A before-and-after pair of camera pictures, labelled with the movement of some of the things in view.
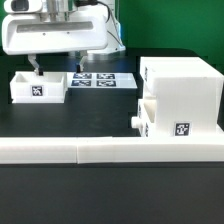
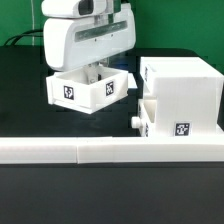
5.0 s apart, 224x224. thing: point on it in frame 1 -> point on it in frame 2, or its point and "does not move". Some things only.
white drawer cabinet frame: x=188 y=96 does not move
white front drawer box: x=146 y=119 does not move
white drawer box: x=27 y=87 -> x=67 y=89
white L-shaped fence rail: x=110 y=149 does not move
